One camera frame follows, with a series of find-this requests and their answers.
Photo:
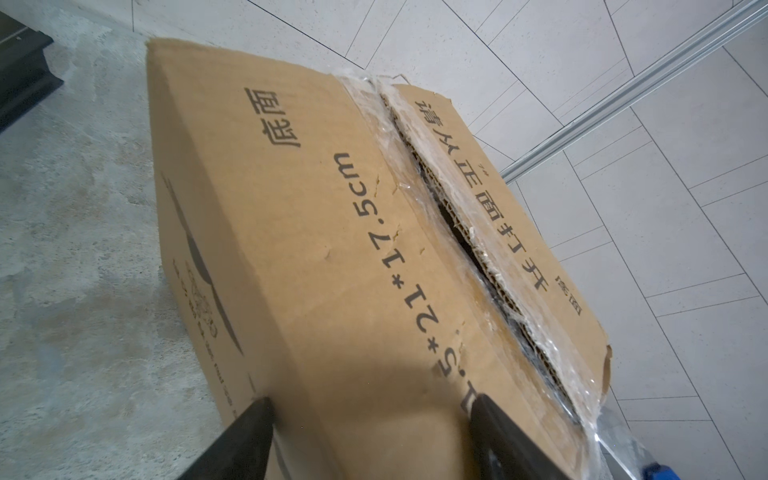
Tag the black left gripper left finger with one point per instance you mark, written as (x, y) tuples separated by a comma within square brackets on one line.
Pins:
[(242, 450)]

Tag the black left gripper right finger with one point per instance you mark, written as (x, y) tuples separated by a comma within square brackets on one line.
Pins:
[(502, 450)]

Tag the blue box cutter knife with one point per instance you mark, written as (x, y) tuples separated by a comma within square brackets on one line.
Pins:
[(624, 456)]

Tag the brown cardboard express box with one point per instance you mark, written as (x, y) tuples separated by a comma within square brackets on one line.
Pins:
[(299, 272)]

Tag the clear packing tape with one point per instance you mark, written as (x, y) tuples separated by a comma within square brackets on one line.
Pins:
[(525, 338)]

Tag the black white chessboard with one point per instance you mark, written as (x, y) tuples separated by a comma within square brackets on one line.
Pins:
[(26, 78)]

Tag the aluminium corner post right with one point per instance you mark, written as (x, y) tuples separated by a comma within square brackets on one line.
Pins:
[(693, 50)]

